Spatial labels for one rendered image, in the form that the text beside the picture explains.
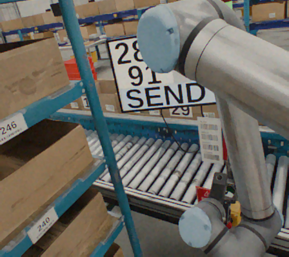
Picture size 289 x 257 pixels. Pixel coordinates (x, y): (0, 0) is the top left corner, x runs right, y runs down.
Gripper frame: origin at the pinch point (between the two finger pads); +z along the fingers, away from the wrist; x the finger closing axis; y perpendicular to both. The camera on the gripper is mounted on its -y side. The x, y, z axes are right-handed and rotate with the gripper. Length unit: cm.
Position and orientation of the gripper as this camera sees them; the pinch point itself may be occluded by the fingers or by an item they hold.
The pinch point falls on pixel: (228, 192)
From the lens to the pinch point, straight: 106.9
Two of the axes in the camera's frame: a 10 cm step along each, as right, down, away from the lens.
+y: -0.9, 10.0, -0.3
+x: 8.5, 0.6, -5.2
